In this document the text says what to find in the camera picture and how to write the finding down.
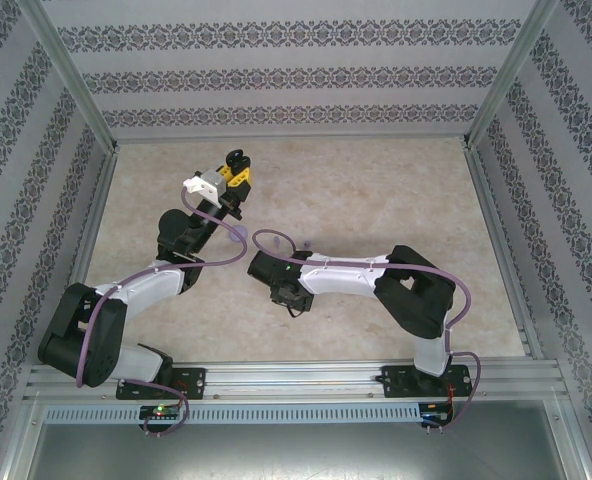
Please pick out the purple earbud charging case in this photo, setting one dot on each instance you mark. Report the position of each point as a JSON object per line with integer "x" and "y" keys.
{"x": 238, "y": 233}

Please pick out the aluminium mounting rail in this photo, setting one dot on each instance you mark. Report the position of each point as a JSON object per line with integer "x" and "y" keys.
{"x": 296, "y": 380}

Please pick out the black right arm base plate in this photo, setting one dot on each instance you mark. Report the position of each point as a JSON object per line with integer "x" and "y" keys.
{"x": 393, "y": 382}

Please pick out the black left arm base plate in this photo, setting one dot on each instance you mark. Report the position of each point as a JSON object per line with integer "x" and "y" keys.
{"x": 196, "y": 382}

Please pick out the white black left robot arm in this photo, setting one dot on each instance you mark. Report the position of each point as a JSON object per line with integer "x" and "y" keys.
{"x": 146, "y": 290}

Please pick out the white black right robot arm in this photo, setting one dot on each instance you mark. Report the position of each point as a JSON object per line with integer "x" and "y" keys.
{"x": 341, "y": 275}

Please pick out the grey metal sheet panel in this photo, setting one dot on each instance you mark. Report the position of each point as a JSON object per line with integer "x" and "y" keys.
{"x": 296, "y": 455}

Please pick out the aluminium frame post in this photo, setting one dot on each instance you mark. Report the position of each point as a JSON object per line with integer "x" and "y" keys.
{"x": 510, "y": 75}
{"x": 73, "y": 75}

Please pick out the aluminium table side rail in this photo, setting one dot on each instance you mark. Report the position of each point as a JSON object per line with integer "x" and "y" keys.
{"x": 93, "y": 220}
{"x": 496, "y": 225}

